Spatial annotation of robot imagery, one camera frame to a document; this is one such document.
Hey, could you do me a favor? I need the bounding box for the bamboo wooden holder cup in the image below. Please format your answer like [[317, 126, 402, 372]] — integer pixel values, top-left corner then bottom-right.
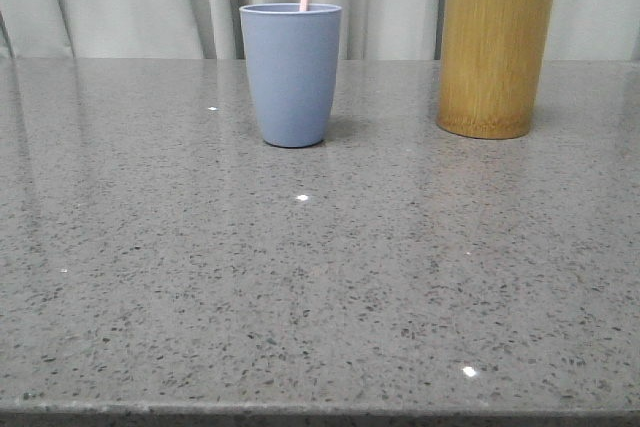
[[437, 0, 553, 139]]

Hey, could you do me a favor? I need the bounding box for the blue plastic cup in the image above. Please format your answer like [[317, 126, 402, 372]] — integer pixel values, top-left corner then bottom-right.
[[240, 3, 342, 148]]

